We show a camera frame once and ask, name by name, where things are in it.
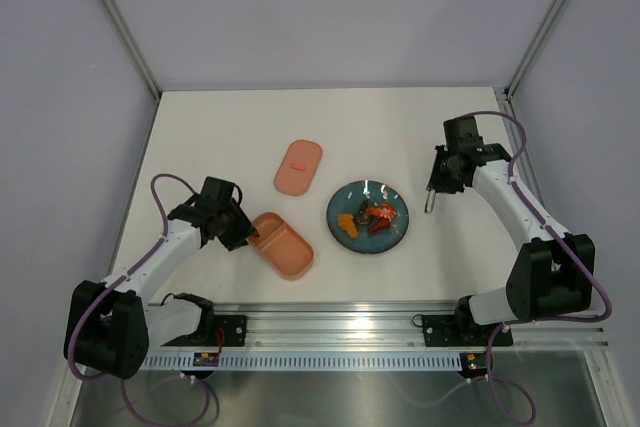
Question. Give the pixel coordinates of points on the left black base bracket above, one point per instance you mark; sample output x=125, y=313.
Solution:
x=230, y=330

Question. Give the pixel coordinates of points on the pink lunch box lid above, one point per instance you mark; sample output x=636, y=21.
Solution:
x=298, y=168

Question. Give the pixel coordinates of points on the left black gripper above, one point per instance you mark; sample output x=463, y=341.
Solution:
x=244, y=228

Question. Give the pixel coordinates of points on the red shrimp food piece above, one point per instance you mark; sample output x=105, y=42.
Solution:
x=382, y=211

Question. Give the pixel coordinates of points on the white slotted cable duct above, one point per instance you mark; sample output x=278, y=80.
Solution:
x=302, y=361

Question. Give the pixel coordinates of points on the pink lunch box base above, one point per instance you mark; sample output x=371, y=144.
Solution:
x=281, y=246

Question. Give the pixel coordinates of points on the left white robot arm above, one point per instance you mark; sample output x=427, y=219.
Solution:
x=112, y=324

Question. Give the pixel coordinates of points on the black base bracket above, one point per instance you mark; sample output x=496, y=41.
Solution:
x=230, y=330
x=447, y=331

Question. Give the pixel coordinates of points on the right black base bracket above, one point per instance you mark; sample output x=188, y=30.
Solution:
x=447, y=331

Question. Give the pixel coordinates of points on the blue ceramic plate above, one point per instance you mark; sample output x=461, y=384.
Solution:
x=348, y=198

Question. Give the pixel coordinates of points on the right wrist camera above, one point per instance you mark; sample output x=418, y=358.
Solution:
x=461, y=133

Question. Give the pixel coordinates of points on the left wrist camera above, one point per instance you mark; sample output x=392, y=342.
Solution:
x=218, y=190

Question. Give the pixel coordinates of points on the dark brown food piece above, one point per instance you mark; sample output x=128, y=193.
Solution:
x=362, y=217

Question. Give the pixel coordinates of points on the red sausage food piece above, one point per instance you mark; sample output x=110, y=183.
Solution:
x=380, y=224

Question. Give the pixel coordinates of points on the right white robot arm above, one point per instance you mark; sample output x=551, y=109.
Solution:
x=551, y=276

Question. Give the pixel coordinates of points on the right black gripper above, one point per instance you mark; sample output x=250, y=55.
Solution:
x=436, y=182

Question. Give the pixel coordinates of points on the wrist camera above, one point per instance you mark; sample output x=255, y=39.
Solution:
x=218, y=190
x=461, y=133

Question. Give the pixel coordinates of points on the orange fried food piece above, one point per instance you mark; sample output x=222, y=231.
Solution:
x=347, y=224

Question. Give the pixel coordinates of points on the aluminium mounting rail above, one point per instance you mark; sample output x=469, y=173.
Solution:
x=384, y=326

